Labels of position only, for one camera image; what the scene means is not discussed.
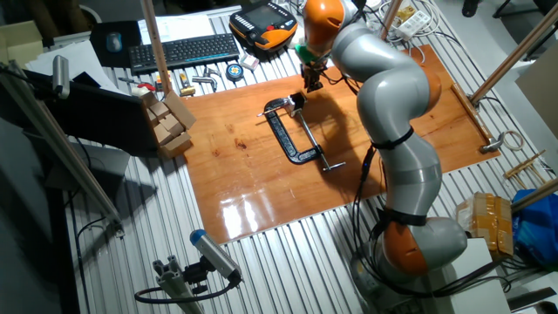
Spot white printed paper sheets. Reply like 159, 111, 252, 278
137, 14, 217, 45

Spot wooden sticks frame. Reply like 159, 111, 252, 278
503, 149, 548, 189

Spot black flat monitor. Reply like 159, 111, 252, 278
24, 69, 159, 157

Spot silver camera blue tip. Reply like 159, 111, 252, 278
189, 229, 243, 284

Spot beige rope ring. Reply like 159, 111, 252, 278
500, 129, 526, 153

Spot small white pink card pack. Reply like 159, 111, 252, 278
239, 53, 261, 72

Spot chrome pipe fitting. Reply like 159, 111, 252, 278
191, 65, 222, 92

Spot grey computer mouse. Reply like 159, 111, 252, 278
105, 31, 124, 54

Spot black cable adapter blue light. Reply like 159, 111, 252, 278
359, 146, 376, 183

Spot taped brown cardboard package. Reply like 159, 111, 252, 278
455, 191, 515, 258

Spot blue plastic bag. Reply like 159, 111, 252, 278
512, 188, 558, 267

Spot plain cardboard box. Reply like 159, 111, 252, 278
0, 20, 44, 66

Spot blank white paper stack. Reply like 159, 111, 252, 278
24, 39, 127, 95

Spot black camera cable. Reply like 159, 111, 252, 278
133, 278, 243, 305

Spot wooden frame post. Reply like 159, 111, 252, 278
509, 177, 558, 214
139, 0, 171, 95
379, 0, 405, 41
469, 2, 558, 105

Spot orange black teach pendant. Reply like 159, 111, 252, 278
228, 0, 300, 51

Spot orange wooden board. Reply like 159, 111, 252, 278
180, 43, 501, 245

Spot white power strip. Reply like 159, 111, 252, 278
395, 8, 432, 43

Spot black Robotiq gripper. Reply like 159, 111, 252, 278
301, 61, 327, 93

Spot red handled hand tool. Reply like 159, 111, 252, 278
118, 77, 157, 92

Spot black computer keyboard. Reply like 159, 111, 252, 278
128, 32, 241, 75

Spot silver depth camera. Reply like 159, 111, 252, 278
51, 54, 71, 100

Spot beige flat panel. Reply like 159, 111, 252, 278
515, 51, 558, 152

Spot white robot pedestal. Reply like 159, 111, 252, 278
435, 237, 514, 314

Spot long aluminium frame bar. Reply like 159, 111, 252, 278
0, 60, 126, 236

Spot black mouse pad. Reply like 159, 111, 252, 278
89, 20, 143, 69

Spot black iron C-clamp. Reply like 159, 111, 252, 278
263, 96, 347, 173

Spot brass metal fitting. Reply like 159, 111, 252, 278
178, 72, 197, 97

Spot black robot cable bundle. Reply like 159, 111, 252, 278
321, 65, 511, 302

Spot black blue tape measure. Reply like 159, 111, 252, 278
225, 63, 245, 83

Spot green wrist adapter ring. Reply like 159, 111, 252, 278
295, 43, 330, 65

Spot wooden handled hammer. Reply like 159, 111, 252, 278
451, 82, 507, 154

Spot short aluminium profile mount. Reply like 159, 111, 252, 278
152, 255, 206, 314

